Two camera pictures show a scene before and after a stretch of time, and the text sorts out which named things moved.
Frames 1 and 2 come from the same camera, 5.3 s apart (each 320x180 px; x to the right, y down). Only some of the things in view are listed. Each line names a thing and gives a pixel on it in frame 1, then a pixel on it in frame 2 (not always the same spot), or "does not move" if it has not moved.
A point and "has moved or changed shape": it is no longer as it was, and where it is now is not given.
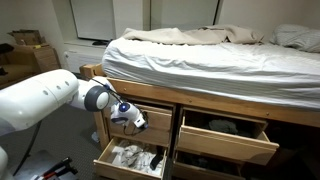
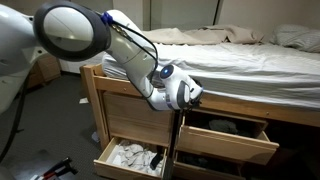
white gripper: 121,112 to 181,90
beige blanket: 226,33 does not move
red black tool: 64,167 does not move
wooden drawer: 158,130 has moved or changed shape
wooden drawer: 226,135 does not move
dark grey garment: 223,125 does not move
